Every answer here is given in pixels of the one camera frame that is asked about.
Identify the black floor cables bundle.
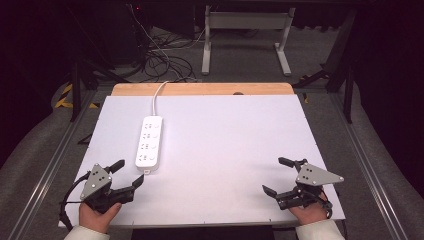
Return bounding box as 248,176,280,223
142,29,198,83

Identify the person's right hand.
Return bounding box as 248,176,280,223
287,195,330,226

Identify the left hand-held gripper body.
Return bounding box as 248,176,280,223
79,162,136,215

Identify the person's dark clothing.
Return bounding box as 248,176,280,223
130,225,277,240

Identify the white power strip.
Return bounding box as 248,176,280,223
134,115,164,175

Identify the aluminium floor rail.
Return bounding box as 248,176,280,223
8,89,98,240
328,93,410,240

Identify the white board sheet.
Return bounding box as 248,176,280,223
58,94,347,230

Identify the white metal table frame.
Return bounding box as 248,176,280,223
201,4,297,77

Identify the person's left hand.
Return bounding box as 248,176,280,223
78,201,123,235

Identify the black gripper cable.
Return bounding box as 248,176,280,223
58,170,92,232
319,188,335,220

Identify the thin white floor cable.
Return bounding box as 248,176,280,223
129,4,206,82

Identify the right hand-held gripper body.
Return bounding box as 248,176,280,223
275,162,345,211

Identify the white power strip cable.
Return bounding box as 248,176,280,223
151,80,172,117

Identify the yellow black hazard tape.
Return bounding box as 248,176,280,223
54,83,100,110

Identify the black metal stand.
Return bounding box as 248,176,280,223
292,9,358,125
69,59,132,123

